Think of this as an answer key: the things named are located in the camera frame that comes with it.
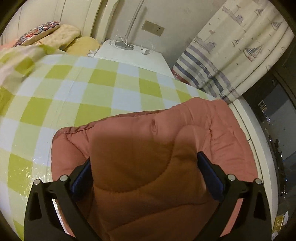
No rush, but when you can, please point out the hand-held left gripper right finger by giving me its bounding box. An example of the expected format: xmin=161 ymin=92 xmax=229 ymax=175
xmin=196 ymin=152 xmax=273 ymax=241

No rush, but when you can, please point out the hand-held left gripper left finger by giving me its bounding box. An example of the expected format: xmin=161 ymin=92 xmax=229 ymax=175
xmin=24 ymin=159 xmax=100 ymax=241

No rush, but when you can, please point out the pink quilted jacket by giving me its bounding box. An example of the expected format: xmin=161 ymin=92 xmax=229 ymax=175
xmin=51 ymin=97 xmax=259 ymax=241

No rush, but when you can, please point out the white window bench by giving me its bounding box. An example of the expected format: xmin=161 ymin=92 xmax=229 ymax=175
xmin=228 ymin=97 xmax=281 ymax=241

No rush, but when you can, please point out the yellow packet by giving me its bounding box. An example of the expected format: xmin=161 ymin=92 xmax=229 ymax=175
xmin=272 ymin=212 xmax=289 ymax=233

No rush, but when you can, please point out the dark window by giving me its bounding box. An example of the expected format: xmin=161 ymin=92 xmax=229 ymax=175
xmin=240 ymin=70 xmax=296 ymax=232

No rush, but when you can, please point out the green checkered bed sheet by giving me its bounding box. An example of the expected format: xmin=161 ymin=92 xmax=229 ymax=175
xmin=0 ymin=44 xmax=222 ymax=241

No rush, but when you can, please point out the sailboat printed curtain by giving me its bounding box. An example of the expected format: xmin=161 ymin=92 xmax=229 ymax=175
xmin=172 ymin=2 xmax=295 ymax=105

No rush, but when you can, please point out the white nightstand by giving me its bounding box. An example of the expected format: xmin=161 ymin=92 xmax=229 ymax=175
xmin=94 ymin=39 xmax=175 ymax=79

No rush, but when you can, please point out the plain yellow pillow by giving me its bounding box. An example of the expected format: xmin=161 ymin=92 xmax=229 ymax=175
xmin=66 ymin=37 xmax=100 ymax=55

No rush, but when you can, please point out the cream patterned pillow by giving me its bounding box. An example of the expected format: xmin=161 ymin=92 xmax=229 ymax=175
xmin=39 ymin=25 xmax=80 ymax=49

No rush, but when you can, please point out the pink folded blanket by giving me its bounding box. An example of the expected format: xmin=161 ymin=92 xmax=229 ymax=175
xmin=0 ymin=40 xmax=14 ymax=54

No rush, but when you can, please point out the embroidered flower cushion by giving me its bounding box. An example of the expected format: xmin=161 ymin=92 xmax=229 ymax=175
xmin=14 ymin=21 xmax=60 ymax=47

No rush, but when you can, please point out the white wooden headboard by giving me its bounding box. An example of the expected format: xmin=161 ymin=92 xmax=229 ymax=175
xmin=14 ymin=0 xmax=121 ymax=44

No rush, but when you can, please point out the white charger with cable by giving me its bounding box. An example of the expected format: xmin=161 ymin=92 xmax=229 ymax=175
xmin=139 ymin=41 xmax=154 ymax=55

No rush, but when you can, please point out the beige wall socket panel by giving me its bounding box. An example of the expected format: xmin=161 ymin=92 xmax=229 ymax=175
xmin=141 ymin=20 xmax=165 ymax=36

